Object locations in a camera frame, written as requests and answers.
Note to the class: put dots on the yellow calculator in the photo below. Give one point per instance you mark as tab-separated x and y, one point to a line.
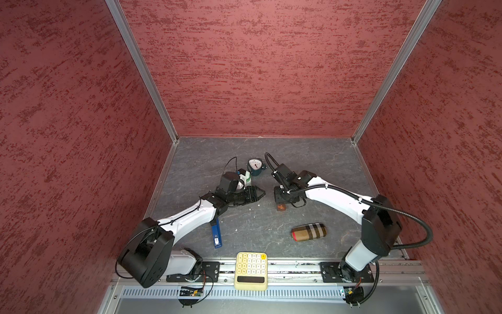
251	271

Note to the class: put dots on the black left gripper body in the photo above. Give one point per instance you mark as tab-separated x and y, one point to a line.
242	196

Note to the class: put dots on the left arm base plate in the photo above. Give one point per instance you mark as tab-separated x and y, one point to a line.
208	271

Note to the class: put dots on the teal dial kitchen scale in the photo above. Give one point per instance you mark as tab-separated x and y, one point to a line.
255	166

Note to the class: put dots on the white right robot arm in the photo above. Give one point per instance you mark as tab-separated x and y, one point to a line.
379	227

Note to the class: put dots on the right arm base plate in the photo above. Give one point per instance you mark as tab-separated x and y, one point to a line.
331	272

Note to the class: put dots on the green capped pill bottle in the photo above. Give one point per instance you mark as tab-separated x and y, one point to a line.
244	178

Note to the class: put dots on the aluminium corner post right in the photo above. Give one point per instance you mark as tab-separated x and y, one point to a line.
418	28

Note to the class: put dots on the plaid checkered pouch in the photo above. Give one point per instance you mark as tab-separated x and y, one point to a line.
309	232

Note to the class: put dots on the aluminium corner post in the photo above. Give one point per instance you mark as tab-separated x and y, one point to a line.
134	50
418	28

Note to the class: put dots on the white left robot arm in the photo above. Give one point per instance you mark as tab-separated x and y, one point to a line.
149	255

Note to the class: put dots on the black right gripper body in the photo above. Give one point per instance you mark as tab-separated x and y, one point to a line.
284	195

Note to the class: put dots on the aluminium corner post left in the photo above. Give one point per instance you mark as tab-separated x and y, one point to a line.
134	50

